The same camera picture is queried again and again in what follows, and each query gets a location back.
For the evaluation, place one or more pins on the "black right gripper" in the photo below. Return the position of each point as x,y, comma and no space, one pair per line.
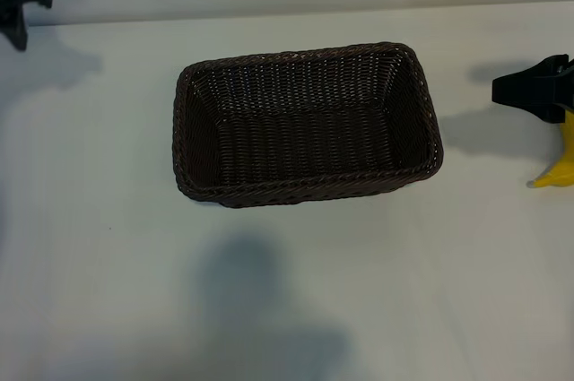
570,85

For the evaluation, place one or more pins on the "yellow banana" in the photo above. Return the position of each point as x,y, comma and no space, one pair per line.
562,161

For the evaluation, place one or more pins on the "dark brown wicker basket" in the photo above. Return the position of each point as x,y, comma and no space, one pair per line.
309,130

